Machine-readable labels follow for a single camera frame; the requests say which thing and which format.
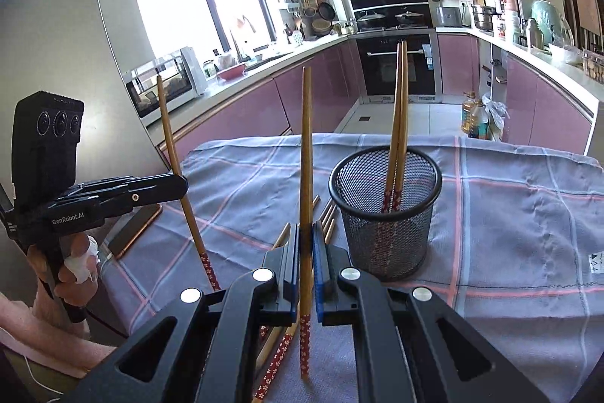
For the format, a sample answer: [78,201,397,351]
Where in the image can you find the chopstick pair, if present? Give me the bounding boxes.
[373,43,404,272]

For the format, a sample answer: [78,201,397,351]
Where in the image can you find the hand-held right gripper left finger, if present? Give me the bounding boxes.
[59,221,301,403]

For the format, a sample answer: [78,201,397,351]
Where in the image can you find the kitchen faucet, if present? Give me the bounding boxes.
[230,17,256,60]

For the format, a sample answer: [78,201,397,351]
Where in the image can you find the teal covered appliance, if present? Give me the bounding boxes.
[531,0,575,48]

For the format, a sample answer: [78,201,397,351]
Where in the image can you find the steel stock pot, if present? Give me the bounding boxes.
[471,4,497,31]

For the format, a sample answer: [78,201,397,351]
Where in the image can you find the black mesh utensil holder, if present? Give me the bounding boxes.
[329,147,443,282]

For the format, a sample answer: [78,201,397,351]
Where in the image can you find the pink basin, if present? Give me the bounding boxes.
[216,63,247,82]

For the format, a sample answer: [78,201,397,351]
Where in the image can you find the black built-in oven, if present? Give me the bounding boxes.
[355,30,442,98]

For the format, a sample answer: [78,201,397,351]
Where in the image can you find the silver box appliance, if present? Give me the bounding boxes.
[434,5,462,29]

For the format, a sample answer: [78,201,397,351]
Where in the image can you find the person's left forearm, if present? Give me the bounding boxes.
[0,285,119,378]

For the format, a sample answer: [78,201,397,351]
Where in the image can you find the clear plastic bag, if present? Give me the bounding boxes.
[481,98,511,140]

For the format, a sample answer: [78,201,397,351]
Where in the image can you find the black range hood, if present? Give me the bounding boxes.
[350,0,432,31]

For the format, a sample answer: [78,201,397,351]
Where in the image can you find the lidded wok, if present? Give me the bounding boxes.
[356,9,387,31]

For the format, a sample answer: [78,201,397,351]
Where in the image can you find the grey checked tablecloth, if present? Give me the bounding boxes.
[101,133,604,403]

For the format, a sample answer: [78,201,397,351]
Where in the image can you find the smartphone with gold edge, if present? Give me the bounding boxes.
[108,204,164,260]

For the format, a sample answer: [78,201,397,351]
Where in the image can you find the cooking oil bottle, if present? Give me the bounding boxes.
[461,91,490,140]

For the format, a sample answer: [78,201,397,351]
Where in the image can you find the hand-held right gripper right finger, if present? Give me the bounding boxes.
[311,224,550,403]

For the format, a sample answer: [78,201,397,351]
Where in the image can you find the basket of eggs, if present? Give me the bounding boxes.
[582,49,604,81]

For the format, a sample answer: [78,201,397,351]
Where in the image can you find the pink kitchen base cabinets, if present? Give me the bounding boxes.
[156,39,367,170]
[436,32,598,154]

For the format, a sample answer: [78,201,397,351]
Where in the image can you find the person's left hand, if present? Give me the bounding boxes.
[28,235,101,313]

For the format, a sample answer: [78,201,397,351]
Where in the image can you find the white cable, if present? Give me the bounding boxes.
[18,350,63,391]

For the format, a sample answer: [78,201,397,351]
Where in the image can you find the white toaster oven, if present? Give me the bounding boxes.
[123,46,209,128]

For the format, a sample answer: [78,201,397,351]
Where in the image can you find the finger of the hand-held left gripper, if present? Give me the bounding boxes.
[66,173,188,198]
[97,183,190,222]

